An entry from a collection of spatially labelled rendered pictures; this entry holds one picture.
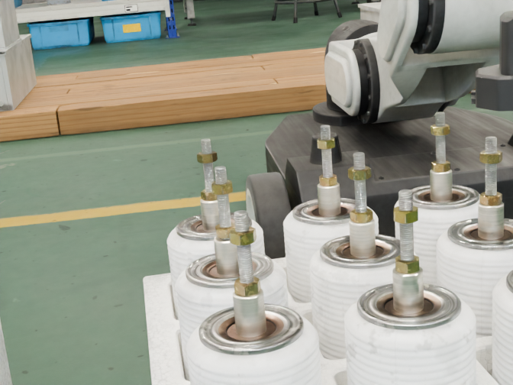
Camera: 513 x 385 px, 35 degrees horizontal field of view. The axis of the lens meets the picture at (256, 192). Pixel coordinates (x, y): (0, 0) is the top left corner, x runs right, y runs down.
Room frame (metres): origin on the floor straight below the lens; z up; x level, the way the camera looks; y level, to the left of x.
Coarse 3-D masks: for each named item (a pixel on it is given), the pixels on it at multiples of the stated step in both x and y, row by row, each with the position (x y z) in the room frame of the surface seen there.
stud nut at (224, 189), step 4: (228, 180) 0.66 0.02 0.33; (212, 184) 0.65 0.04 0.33; (216, 184) 0.65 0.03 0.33; (220, 184) 0.65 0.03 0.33; (224, 184) 0.65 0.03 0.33; (228, 184) 0.65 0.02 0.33; (212, 188) 0.65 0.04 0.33; (216, 188) 0.65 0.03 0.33; (220, 188) 0.65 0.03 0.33; (224, 188) 0.65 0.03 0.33; (228, 188) 0.65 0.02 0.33; (232, 188) 0.65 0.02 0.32; (212, 192) 0.65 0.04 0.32; (216, 192) 0.65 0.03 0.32; (220, 192) 0.65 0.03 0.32; (224, 192) 0.65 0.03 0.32; (228, 192) 0.65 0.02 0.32
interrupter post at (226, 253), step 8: (216, 240) 0.65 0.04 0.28; (224, 240) 0.65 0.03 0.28; (216, 248) 0.65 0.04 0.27; (224, 248) 0.65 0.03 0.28; (232, 248) 0.65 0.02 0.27; (216, 256) 0.65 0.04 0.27; (224, 256) 0.65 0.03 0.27; (232, 256) 0.65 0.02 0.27; (216, 264) 0.65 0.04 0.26; (224, 264) 0.65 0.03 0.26; (232, 264) 0.65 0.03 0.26; (224, 272) 0.65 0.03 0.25; (232, 272) 0.65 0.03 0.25
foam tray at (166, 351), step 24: (144, 288) 0.81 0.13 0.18; (168, 288) 0.80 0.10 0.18; (168, 312) 0.74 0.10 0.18; (168, 336) 0.69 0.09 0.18; (168, 360) 0.64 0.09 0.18; (336, 360) 0.61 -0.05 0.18; (480, 360) 0.62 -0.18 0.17; (168, 384) 0.60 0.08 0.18; (336, 384) 0.58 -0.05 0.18; (480, 384) 0.56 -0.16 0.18
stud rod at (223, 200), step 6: (216, 168) 0.65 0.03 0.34; (222, 168) 0.65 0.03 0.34; (216, 174) 0.65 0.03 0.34; (222, 174) 0.65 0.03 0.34; (216, 180) 0.65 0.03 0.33; (222, 180) 0.65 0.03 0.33; (222, 198) 0.65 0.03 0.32; (228, 198) 0.66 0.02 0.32; (222, 204) 0.65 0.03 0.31; (228, 204) 0.65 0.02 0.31; (222, 210) 0.65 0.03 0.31; (228, 210) 0.65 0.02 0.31; (222, 216) 0.65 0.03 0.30; (228, 216) 0.65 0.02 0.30; (222, 222) 0.65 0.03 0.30; (228, 222) 0.65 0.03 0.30
